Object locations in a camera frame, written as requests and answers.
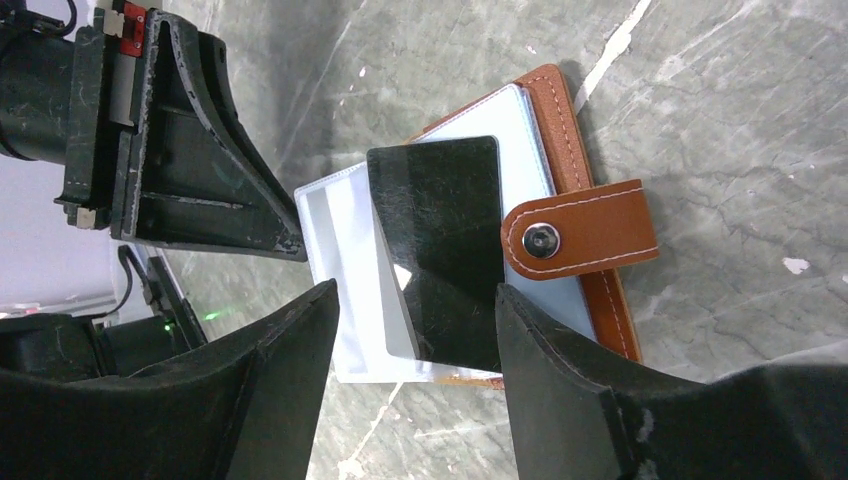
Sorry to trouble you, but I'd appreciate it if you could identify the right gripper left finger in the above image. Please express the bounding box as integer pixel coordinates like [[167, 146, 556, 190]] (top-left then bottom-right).
[[1, 280, 340, 479]]

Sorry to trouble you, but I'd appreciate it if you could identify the black credit card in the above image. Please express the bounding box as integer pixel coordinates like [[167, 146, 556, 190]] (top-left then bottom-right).
[[366, 135, 508, 374]]

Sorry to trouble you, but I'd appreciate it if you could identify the brown leather card holder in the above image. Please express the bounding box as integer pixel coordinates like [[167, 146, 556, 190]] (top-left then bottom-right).
[[295, 64, 659, 386]]

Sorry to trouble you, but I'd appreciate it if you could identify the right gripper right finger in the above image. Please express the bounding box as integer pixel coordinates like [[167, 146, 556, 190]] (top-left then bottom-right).
[[495, 285, 847, 479]]

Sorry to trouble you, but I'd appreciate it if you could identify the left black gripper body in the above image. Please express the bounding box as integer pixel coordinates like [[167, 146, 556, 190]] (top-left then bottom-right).
[[1, 1, 149, 229]]

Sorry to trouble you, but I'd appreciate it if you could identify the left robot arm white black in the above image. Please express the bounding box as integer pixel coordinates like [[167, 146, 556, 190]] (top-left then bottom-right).
[[1, 1, 306, 381]]

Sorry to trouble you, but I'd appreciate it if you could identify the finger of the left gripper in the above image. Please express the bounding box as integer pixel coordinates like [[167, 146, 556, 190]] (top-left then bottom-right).
[[110, 10, 307, 262]]

